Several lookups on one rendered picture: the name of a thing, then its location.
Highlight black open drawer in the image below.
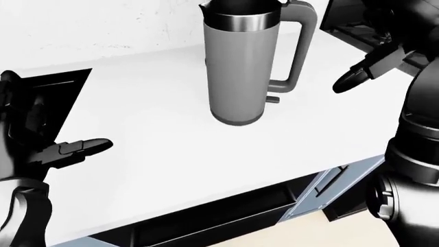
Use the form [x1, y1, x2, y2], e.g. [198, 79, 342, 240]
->
[89, 171, 311, 247]

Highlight blue-grey cabinet door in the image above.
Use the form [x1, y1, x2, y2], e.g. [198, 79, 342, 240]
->
[280, 156, 387, 220]

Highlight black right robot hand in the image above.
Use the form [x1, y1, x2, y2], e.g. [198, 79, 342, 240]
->
[332, 0, 439, 94]

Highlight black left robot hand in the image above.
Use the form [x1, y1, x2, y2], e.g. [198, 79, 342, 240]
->
[0, 70, 115, 181]

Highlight grey electric kettle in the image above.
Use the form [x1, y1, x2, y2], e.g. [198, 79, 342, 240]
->
[198, 0, 318, 128]

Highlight black cabinet door handle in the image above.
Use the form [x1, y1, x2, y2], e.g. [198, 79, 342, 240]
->
[314, 165, 350, 194]

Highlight black countertop appliance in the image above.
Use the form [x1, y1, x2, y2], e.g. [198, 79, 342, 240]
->
[320, 0, 428, 68]

